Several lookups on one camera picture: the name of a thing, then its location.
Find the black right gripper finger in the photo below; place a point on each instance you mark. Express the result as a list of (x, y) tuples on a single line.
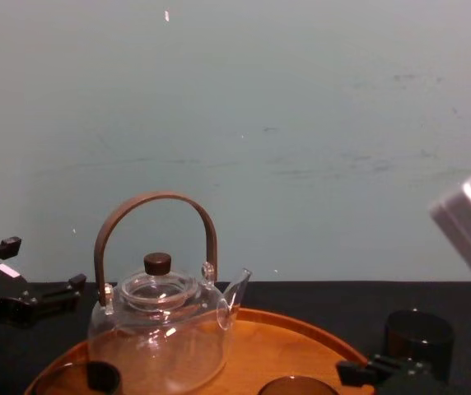
[(359, 373)]

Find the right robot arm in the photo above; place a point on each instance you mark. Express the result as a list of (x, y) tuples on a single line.
[(468, 222)]

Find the round orange wooden tray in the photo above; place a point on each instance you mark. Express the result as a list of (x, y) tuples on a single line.
[(281, 343)]

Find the dark brown glass cup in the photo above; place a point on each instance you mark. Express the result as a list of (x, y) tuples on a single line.
[(289, 388), (104, 376), (418, 335)]

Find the black table cloth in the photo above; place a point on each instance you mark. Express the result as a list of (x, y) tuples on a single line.
[(326, 296)]

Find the glass lid with brown knob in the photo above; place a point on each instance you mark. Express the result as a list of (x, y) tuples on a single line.
[(157, 263)]

